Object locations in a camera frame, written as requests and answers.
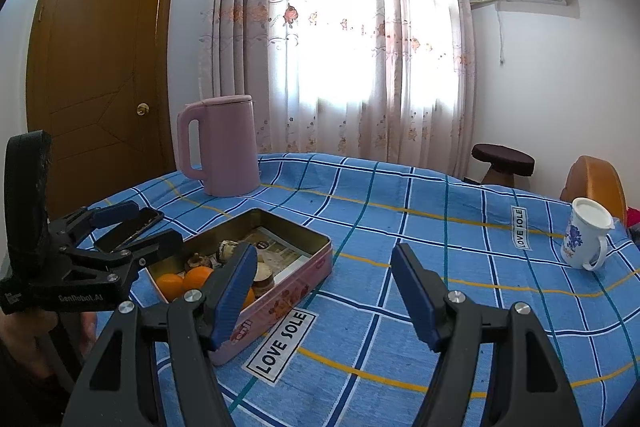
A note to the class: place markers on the person's left hand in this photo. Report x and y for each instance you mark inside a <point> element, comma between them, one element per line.
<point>30,337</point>

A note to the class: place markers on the white mug with blue print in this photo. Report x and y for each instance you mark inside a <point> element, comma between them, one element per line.
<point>582,232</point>

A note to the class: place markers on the pink electric kettle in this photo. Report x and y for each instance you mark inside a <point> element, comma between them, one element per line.
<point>225,147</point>

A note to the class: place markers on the dark brown round stool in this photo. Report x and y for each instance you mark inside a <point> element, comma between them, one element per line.
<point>502,159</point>

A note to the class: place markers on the pink tin box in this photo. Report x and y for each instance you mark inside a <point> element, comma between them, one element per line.
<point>300,277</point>

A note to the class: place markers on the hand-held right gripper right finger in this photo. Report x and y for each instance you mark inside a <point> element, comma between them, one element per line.
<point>415,292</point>

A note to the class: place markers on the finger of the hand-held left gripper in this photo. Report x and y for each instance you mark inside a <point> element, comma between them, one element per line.
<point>115,213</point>
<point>160,244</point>

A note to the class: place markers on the red cloth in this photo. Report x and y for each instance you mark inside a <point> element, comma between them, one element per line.
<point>633,219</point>

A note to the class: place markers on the floral sheer curtain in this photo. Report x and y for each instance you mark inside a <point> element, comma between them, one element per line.
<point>350,32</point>

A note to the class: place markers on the small jar with cork lid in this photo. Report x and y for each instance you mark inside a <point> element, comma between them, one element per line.
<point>263,279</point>

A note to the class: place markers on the brass door knob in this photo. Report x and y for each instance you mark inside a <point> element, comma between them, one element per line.
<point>143,109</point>

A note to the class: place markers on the printed paper card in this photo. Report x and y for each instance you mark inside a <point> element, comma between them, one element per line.
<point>280,252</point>

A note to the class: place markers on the brown wooden door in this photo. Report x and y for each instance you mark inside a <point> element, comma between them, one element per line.
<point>100,82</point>

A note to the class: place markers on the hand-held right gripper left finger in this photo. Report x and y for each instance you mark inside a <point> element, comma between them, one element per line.
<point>235,292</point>

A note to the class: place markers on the blue checked tablecloth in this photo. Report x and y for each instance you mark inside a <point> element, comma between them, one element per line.
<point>400,217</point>

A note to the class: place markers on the orange chair back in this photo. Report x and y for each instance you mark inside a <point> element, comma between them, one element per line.
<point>595,179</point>

